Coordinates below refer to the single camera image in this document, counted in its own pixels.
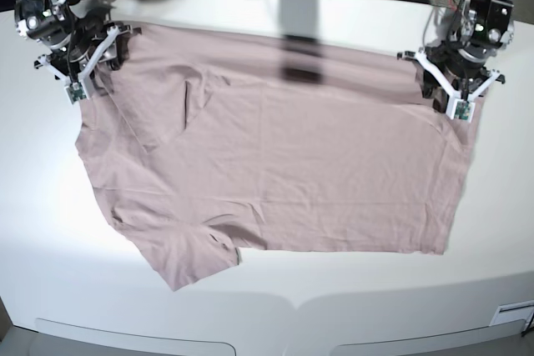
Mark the pink T-shirt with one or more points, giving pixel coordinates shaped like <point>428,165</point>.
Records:
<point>203,143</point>

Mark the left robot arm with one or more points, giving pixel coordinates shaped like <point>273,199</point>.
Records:
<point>483,23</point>

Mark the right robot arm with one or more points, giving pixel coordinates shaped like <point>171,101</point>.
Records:
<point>42,20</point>

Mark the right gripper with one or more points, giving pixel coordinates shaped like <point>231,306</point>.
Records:
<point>84,34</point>

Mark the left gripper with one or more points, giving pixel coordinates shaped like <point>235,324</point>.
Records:
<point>464,68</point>

